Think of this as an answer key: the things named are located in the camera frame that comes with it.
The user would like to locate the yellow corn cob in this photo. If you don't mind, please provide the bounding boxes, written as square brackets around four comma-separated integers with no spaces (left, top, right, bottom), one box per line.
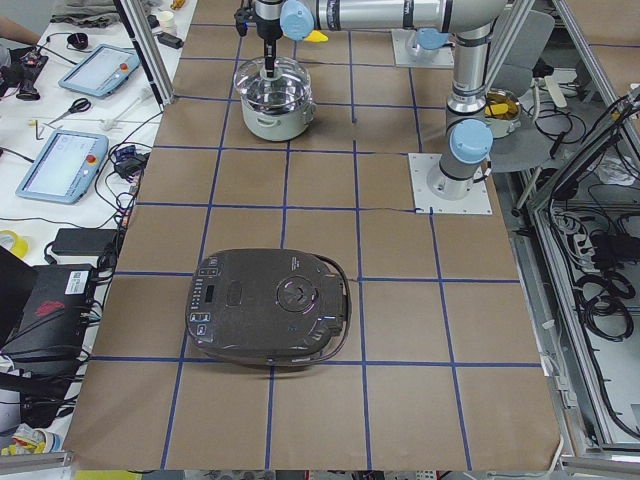
[304,30,328,43]

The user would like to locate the near blue teach pendant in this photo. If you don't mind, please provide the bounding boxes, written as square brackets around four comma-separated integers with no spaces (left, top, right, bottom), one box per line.
[16,129,109,204]

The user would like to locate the blue teach pendant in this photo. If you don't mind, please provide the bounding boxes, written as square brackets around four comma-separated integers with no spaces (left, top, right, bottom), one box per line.
[58,44,140,98]
[16,129,109,204]

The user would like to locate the aluminium frame post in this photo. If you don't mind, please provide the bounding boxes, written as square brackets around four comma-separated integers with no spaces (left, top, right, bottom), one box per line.
[113,0,174,107]

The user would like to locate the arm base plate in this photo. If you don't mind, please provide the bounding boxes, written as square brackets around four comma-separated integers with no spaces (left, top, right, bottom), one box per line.
[391,28,454,70]
[408,153,492,215]

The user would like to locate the yellow tape roll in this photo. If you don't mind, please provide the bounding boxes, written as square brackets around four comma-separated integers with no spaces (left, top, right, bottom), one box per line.
[0,230,29,259]

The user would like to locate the scissors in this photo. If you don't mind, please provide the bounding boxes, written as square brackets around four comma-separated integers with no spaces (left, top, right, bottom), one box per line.
[48,97,92,125]

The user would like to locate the steel pot with lid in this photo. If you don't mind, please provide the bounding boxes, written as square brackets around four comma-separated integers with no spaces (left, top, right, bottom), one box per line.
[484,89,521,139]

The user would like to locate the dark rice cooker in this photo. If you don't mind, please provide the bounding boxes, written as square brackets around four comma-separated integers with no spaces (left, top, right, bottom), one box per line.
[185,248,352,367]

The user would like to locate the glass pot lid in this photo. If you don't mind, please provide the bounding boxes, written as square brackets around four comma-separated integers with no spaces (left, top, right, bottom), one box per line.
[234,57,312,115]

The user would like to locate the white paper cup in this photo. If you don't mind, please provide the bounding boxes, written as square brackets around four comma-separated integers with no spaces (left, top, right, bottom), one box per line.
[156,11,177,35]

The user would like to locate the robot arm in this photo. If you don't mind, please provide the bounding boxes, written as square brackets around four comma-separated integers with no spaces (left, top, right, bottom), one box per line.
[234,0,506,201]

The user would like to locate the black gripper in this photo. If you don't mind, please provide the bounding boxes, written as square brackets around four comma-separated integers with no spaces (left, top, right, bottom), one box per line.
[234,0,277,78]

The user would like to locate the pale green electric pot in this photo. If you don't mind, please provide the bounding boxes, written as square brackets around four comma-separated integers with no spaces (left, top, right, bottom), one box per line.
[240,94,316,142]

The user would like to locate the far blue teach pendant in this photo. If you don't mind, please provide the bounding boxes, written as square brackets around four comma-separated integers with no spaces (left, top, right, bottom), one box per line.
[58,44,140,98]

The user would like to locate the black power adapter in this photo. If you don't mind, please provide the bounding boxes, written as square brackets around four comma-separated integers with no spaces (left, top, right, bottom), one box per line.
[51,228,117,256]

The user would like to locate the black computer box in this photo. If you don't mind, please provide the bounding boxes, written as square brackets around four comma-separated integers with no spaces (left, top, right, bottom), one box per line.
[1,263,97,363]

